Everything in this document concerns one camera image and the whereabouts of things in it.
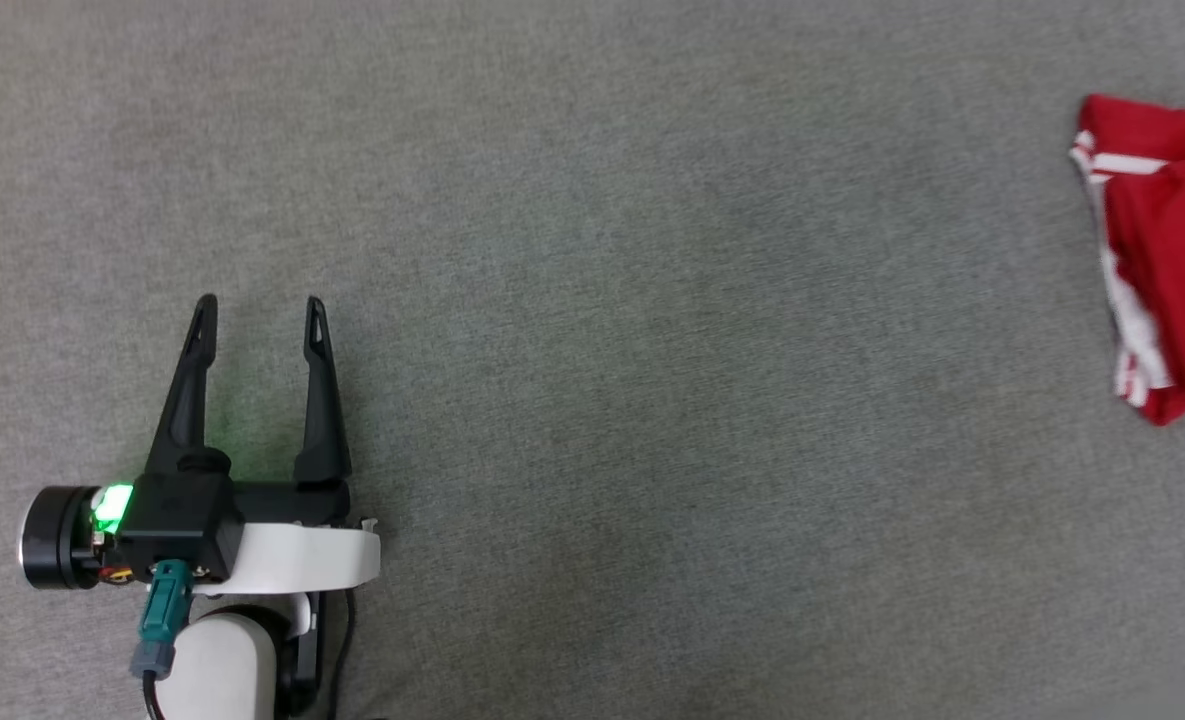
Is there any grey fabric sofa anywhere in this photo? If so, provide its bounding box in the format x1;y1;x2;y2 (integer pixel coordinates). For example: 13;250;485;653
0;0;1185;720

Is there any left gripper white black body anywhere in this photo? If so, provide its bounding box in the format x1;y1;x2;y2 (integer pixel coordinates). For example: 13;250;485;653
20;485;381;593

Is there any red basketball jersey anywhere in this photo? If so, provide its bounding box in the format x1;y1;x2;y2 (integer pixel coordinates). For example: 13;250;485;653
1069;94;1185;427

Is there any left camera cable teal plug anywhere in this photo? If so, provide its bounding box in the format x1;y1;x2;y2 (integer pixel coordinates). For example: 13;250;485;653
131;560;194;720

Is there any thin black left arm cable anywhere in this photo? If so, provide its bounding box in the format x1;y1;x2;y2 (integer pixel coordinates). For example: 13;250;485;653
324;590;359;720

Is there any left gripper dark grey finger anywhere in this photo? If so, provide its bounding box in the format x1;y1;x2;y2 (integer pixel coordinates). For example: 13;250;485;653
145;294;231;476
294;297;353;486

